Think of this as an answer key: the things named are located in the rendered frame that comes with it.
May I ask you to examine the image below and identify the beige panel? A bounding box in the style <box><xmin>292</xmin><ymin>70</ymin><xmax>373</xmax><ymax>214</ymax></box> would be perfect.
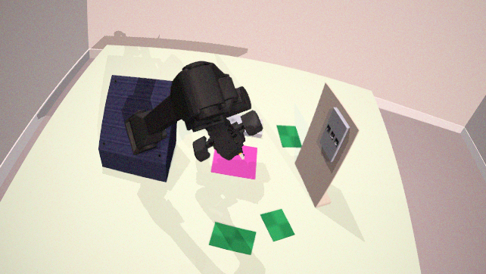
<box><xmin>295</xmin><ymin>82</ymin><xmax>360</xmax><ymax>208</ymax></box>

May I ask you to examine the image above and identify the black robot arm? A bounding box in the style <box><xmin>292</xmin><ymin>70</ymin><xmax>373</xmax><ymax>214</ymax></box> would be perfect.
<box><xmin>124</xmin><ymin>61</ymin><xmax>251</xmax><ymax>160</ymax></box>

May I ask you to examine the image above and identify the green flat square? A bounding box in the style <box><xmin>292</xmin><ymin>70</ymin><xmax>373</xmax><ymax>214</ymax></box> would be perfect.
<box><xmin>276</xmin><ymin>125</ymin><xmax>301</xmax><ymax>148</ymax></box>

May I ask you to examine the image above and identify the magenta flat square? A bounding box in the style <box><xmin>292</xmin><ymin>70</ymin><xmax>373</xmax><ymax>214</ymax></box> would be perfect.
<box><xmin>211</xmin><ymin>145</ymin><xmax>257</xmax><ymax>179</ymax></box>

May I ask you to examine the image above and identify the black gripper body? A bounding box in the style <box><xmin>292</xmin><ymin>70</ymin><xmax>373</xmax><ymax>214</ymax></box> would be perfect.
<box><xmin>192</xmin><ymin>110</ymin><xmax>263</xmax><ymax>162</ymax></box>

